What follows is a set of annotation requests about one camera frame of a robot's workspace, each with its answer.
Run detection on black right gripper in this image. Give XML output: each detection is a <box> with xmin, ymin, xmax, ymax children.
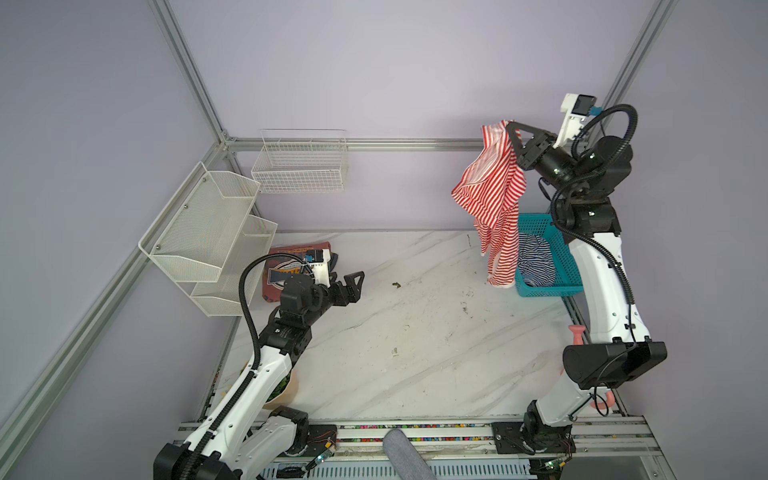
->
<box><xmin>499</xmin><ymin>123</ymin><xmax>576</xmax><ymax>202</ymax></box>

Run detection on red white striped tank top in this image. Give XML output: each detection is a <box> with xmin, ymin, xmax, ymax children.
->
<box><xmin>451</xmin><ymin>120</ymin><xmax>527</xmax><ymax>288</ymax></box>

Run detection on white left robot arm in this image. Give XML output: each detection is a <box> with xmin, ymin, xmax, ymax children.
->
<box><xmin>152</xmin><ymin>250</ymin><xmax>365</xmax><ymax>479</ymax></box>

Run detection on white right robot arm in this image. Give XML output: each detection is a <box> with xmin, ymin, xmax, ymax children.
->
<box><xmin>495</xmin><ymin>122</ymin><xmax>667</xmax><ymax>455</ymax></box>

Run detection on folded red graphic tank top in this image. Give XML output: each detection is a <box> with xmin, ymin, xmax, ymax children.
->
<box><xmin>261</xmin><ymin>241</ymin><xmax>331</xmax><ymax>303</ymax></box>

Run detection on navy white striped tank top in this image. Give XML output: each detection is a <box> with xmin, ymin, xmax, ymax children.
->
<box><xmin>518</xmin><ymin>233</ymin><xmax>556</xmax><ymax>287</ymax></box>

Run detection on green potted plant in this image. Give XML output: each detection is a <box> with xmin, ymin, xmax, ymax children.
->
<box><xmin>264</xmin><ymin>372</ymin><xmax>298</xmax><ymax>410</ymax></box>

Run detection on teal plastic basket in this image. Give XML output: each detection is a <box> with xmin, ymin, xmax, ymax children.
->
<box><xmin>515</xmin><ymin>214</ymin><xmax>583</xmax><ymax>297</ymax></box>

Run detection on grey foam microphone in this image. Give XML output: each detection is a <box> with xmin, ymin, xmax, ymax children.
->
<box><xmin>383</xmin><ymin>429</ymin><xmax>437</xmax><ymax>480</ymax></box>

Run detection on pink watering can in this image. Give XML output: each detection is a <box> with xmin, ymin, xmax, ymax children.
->
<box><xmin>564</xmin><ymin>325</ymin><xmax>615</xmax><ymax>416</ymax></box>

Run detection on white mesh wall shelf lower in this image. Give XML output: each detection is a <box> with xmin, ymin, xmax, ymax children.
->
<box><xmin>190</xmin><ymin>215</ymin><xmax>278</xmax><ymax>317</ymax></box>

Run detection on white mesh wall shelf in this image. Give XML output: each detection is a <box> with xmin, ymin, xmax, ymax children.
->
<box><xmin>138</xmin><ymin>163</ymin><xmax>260</xmax><ymax>283</ymax></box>
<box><xmin>190</xmin><ymin>215</ymin><xmax>278</xmax><ymax>317</ymax></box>

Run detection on white wire wall basket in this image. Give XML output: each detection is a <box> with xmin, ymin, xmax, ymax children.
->
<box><xmin>251</xmin><ymin>129</ymin><xmax>348</xmax><ymax>194</ymax></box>

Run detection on white mesh wall shelf upper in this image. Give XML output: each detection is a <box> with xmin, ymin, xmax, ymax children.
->
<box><xmin>138</xmin><ymin>163</ymin><xmax>260</xmax><ymax>283</ymax></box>

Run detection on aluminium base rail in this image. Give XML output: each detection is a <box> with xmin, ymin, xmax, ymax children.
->
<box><xmin>157</xmin><ymin>416</ymin><xmax>678</xmax><ymax>480</ymax></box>

